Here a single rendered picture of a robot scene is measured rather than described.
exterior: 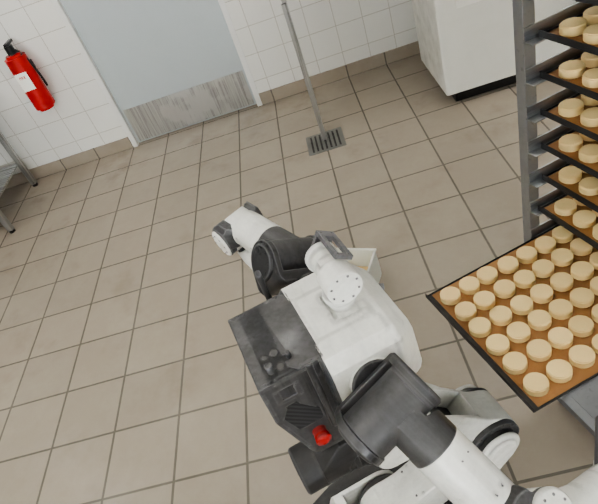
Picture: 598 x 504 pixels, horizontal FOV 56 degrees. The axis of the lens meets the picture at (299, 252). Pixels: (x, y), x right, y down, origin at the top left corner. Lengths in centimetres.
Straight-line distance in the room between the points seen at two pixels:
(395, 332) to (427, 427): 17
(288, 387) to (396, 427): 21
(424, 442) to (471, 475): 8
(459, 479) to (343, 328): 30
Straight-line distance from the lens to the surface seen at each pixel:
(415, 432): 91
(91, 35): 451
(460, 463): 93
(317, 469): 132
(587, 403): 202
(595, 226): 146
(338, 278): 93
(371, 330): 99
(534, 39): 130
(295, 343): 101
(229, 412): 242
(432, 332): 240
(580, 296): 143
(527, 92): 136
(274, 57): 442
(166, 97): 459
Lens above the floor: 185
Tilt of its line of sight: 39 degrees down
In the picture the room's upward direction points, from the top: 22 degrees counter-clockwise
